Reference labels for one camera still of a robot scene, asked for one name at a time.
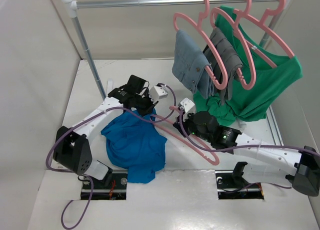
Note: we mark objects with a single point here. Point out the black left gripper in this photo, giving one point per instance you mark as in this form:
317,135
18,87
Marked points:
151,104

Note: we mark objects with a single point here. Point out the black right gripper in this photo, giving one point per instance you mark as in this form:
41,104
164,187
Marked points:
188,117

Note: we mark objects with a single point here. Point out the blue t shirt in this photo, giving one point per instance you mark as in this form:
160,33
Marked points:
135,145

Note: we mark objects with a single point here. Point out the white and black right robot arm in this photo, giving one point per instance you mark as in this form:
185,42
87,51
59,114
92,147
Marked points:
299,166

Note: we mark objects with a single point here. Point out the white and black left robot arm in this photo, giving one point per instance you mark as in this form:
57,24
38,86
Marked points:
72,148

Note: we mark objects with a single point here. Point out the green t shirt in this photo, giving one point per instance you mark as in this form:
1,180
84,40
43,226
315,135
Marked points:
251,105

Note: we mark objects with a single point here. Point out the pink hanger with green shirt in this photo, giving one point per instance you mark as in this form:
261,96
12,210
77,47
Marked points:
267,23

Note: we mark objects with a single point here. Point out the folded blue denim garment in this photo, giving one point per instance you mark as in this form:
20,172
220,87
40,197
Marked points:
189,65

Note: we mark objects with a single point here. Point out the folded grey garment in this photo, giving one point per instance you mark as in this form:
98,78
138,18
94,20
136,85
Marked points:
230,59

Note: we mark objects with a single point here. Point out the metal clothes rack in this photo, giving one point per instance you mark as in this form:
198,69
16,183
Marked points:
72,6

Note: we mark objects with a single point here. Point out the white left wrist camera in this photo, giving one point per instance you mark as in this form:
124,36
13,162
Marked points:
157,93

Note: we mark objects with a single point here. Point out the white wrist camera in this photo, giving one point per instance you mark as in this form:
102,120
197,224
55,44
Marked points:
187,106
157,93

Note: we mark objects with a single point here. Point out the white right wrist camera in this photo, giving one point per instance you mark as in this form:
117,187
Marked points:
187,106

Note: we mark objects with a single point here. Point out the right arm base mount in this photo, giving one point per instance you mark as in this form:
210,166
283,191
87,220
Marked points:
231,184

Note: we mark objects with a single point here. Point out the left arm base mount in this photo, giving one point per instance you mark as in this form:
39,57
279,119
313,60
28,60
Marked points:
116,190

